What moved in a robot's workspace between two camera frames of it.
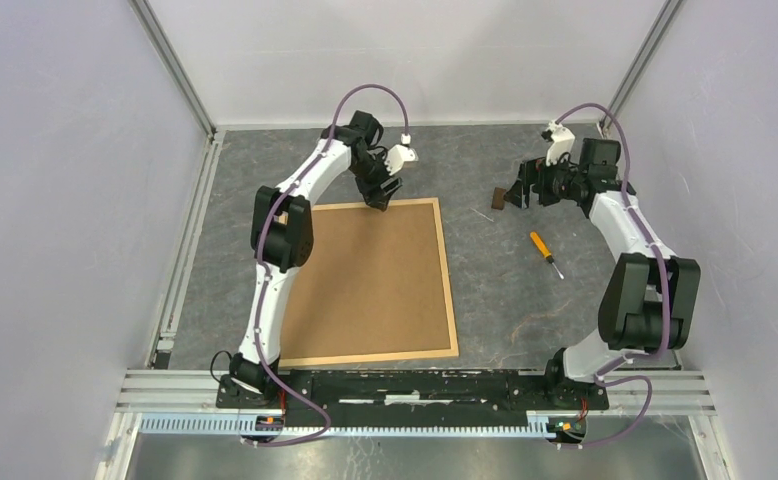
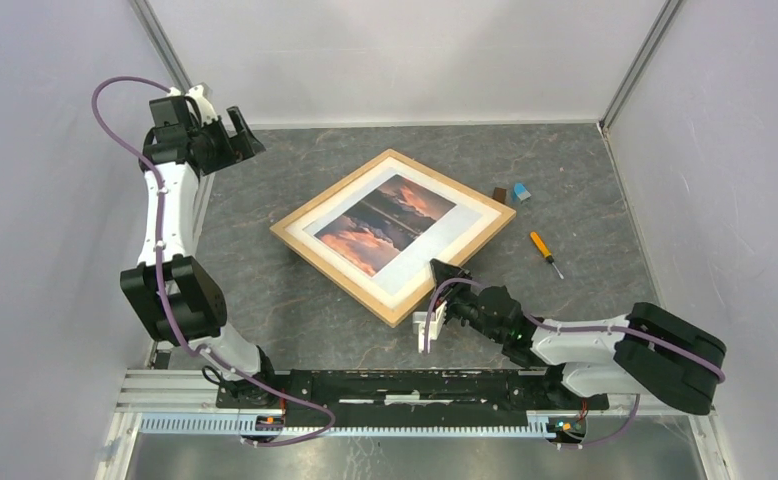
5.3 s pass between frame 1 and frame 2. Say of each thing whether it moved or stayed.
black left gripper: moved
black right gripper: moved
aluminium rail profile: stayed
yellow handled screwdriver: stayed
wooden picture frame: moved
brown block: stayed
